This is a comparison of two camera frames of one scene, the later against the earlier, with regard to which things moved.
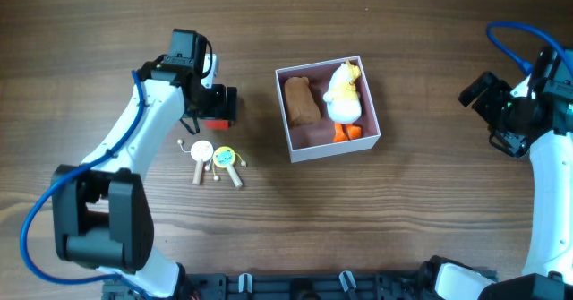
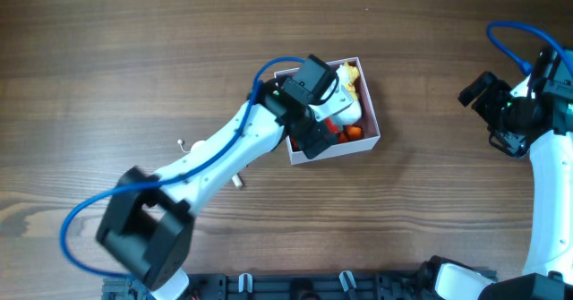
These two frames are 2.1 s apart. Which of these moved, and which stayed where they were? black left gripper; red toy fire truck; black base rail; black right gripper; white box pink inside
Moved: red toy fire truck; black left gripper
Stayed: white box pink inside; black base rail; black right gripper
